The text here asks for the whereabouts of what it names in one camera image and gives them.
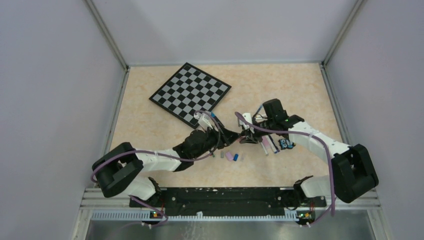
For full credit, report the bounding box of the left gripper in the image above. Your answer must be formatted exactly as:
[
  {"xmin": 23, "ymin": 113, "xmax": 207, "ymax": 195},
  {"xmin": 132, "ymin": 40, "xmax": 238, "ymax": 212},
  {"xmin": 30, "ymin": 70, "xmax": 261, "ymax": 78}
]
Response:
[{"xmin": 192, "ymin": 121, "xmax": 241, "ymax": 160}]

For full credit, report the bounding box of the purple highlighter cap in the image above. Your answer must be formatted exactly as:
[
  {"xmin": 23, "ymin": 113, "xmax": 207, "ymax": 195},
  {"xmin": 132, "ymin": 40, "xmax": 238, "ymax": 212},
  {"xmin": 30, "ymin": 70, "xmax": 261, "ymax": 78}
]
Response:
[{"xmin": 224, "ymin": 151, "xmax": 234, "ymax": 162}]

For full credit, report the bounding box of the grey white marker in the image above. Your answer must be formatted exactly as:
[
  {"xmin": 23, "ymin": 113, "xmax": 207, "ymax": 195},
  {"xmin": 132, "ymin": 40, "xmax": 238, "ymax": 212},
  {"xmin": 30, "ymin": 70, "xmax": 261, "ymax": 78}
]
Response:
[{"xmin": 262, "ymin": 146, "xmax": 269, "ymax": 156}]

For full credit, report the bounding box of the black highlighter blue cap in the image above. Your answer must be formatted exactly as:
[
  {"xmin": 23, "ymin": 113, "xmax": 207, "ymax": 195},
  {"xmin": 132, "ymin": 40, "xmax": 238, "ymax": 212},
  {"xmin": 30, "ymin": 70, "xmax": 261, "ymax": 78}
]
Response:
[{"xmin": 210, "ymin": 112, "xmax": 224, "ymax": 129}]

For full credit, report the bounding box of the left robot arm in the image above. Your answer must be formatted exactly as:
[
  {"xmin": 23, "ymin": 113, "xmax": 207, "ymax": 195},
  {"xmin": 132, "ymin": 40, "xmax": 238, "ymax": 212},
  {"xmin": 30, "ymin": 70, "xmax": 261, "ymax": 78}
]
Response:
[{"xmin": 91, "ymin": 128, "xmax": 240, "ymax": 207}]

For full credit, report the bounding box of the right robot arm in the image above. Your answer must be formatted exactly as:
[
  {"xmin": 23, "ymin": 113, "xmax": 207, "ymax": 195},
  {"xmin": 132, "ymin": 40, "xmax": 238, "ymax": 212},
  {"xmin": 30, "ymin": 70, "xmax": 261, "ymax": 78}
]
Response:
[{"xmin": 235, "ymin": 98, "xmax": 379, "ymax": 206}]

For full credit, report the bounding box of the owl eraser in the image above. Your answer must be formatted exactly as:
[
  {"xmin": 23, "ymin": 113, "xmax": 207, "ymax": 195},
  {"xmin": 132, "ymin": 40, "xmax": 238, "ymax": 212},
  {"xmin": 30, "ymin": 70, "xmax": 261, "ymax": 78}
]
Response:
[{"xmin": 278, "ymin": 138, "xmax": 296, "ymax": 150}]

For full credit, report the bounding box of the black grey chessboard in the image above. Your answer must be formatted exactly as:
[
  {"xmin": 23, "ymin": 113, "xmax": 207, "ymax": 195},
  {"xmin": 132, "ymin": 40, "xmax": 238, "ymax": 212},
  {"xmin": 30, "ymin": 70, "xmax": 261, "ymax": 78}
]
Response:
[{"xmin": 149, "ymin": 62, "xmax": 232, "ymax": 129}]

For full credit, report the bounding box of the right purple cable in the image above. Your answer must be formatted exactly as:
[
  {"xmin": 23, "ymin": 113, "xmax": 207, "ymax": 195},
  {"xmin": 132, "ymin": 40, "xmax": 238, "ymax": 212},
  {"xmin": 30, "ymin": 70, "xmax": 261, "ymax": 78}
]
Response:
[{"xmin": 234, "ymin": 111, "xmax": 337, "ymax": 228}]

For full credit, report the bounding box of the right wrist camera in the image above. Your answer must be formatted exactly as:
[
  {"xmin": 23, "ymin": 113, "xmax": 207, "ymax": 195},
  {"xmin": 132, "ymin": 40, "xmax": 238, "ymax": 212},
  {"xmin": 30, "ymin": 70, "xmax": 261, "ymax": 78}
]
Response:
[{"xmin": 237, "ymin": 112, "xmax": 255, "ymax": 133}]

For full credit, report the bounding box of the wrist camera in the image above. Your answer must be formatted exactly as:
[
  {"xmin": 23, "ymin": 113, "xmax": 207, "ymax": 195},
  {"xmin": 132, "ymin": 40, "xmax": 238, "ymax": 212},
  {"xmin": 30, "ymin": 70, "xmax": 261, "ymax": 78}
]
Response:
[
  {"xmin": 193, "ymin": 110, "xmax": 215, "ymax": 131},
  {"xmin": 237, "ymin": 112, "xmax": 255, "ymax": 133}
]

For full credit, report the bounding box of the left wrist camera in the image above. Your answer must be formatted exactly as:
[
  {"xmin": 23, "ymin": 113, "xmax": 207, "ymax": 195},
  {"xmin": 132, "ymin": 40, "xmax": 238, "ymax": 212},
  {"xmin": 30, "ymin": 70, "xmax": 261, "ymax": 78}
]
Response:
[{"xmin": 193, "ymin": 110, "xmax": 215, "ymax": 131}]

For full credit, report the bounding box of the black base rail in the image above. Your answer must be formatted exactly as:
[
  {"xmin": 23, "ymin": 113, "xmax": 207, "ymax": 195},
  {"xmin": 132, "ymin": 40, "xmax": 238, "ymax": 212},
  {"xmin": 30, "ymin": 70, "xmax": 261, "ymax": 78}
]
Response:
[{"xmin": 147, "ymin": 187, "xmax": 327, "ymax": 217}]

